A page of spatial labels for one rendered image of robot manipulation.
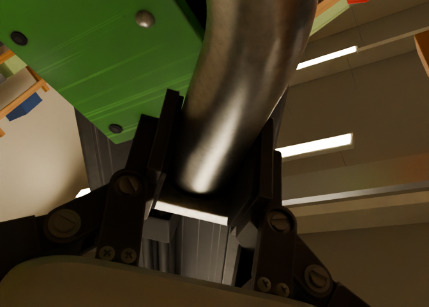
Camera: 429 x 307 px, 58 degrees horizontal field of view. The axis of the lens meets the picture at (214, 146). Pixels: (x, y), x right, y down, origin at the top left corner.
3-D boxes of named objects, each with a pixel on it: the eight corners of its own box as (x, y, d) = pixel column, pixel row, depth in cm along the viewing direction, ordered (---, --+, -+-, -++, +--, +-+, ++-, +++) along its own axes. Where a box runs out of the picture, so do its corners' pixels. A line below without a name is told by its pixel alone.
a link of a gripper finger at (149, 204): (41, 266, 13) (99, 119, 17) (136, 285, 13) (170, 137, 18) (34, 226, 10) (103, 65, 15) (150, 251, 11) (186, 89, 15)
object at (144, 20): (162, 15, 22) (158, 27, 21) (146, 23, 23) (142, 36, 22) (150, -2, 21) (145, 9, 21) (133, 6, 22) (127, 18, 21)
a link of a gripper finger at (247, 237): (218, 301, 14) (232, 154, 18) (301, 318, 14) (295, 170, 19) (249, 272, 11) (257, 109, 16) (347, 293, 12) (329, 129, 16)
